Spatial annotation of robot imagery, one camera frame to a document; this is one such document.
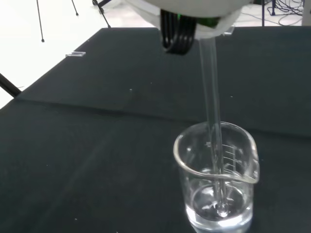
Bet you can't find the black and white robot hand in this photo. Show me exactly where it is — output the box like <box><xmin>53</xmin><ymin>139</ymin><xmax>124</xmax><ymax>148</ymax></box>
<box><xmin>125</xmin><ymin>0</ymin><xmax>254</xmax><ymax>56</ymax></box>

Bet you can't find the small clear glass beaker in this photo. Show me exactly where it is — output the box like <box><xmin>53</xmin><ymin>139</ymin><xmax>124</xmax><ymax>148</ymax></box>
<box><xmin>173</xmin><ymin>120</ymin><xmax>261</xmax><ymax>233</ymax></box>

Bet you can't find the black tripod with thick leg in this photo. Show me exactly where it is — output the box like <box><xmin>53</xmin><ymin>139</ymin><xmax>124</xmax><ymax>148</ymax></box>
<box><xmin>91</xmin><ymin>0</ymin><xmax>112</xmax><ymax>29</ymax></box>

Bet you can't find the thin black tripod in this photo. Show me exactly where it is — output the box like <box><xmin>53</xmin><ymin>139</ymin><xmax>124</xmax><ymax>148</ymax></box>
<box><xmin>35</xmin><ymin>0</ymin><xmax>80</xmax><ymax>44</ymax></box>

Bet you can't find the black bench cloth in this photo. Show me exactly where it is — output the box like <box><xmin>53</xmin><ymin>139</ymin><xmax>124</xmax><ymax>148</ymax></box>
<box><xmin>0</xmin><ymin>26</ymin><xmax>311</xmax><ymax>233</ymax></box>

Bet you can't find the thick black stand leg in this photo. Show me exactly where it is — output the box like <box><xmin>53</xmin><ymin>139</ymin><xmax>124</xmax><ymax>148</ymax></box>
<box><xmin>0</xmin><ymin>72</ymin><xmax>22</xmax><ymax>99</ymax></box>

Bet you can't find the black floor cable bundle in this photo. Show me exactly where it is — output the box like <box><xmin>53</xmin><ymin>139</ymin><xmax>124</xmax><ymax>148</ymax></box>
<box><xmin>266</xmin><ymin>0</ymin><xmax>307</xmax><ymax>26</ymax></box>

